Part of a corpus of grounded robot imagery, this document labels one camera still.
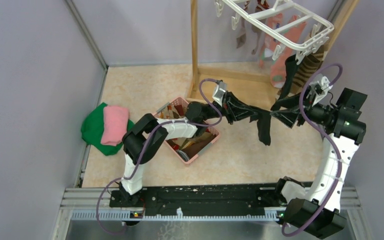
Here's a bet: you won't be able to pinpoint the wooden rack stand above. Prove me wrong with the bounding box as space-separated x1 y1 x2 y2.
185 0 362 114

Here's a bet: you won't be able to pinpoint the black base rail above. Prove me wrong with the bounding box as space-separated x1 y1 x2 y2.
109 183 287 220

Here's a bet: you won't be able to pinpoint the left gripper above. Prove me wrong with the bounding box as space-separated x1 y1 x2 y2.
202 90 257 124

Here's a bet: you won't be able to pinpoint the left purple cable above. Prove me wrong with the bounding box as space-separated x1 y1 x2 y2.
95 78 224 236

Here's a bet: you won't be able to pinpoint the pink plastic basket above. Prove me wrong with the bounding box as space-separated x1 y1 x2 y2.
152 96 221 166

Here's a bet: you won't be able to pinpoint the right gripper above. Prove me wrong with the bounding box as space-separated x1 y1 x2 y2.
269 85 337 128

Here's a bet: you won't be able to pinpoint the maroon striped sock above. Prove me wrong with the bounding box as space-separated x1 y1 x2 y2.
236 0 270 55

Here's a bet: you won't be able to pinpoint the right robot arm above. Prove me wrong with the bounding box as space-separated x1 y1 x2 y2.
273 88 368 239

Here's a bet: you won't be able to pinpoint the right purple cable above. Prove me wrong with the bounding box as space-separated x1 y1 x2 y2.
281 63 344 238

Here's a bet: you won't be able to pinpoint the pink sock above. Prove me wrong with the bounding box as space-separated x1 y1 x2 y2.
258 13 284 68
270 14 309 90

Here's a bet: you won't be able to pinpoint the black sock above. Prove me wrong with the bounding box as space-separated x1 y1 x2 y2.
276 54 299 100
249 110 271 146

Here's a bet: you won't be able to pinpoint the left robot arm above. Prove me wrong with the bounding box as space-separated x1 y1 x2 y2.
120 91 270 207

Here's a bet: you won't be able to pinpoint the striped socks in basket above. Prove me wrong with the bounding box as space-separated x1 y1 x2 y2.
160 102 218 160

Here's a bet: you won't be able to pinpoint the white clip hanger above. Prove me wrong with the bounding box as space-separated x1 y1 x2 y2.
213 0 335 65

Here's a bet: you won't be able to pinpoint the pink folded cloth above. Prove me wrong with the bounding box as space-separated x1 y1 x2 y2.
100 105 129 147

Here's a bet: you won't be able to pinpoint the purple cable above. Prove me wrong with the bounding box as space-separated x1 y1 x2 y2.
281 63 344 238
95 78 224 236

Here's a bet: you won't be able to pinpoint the green cloth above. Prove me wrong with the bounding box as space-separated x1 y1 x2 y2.
80 102 135 156

